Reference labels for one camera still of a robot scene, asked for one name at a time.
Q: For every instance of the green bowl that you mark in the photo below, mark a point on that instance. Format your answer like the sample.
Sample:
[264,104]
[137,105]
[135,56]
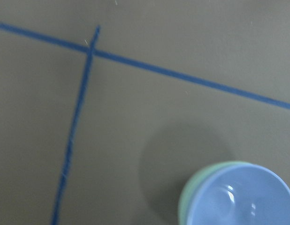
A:
[194,182]

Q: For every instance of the blue bowl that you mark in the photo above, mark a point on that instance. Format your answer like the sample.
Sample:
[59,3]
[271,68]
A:
[241,195]

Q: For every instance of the blue tape grid lines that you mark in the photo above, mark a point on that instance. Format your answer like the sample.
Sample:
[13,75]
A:
[91,52]

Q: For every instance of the brown paper table cover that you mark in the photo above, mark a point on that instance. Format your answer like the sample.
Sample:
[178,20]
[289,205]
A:
[140,134]

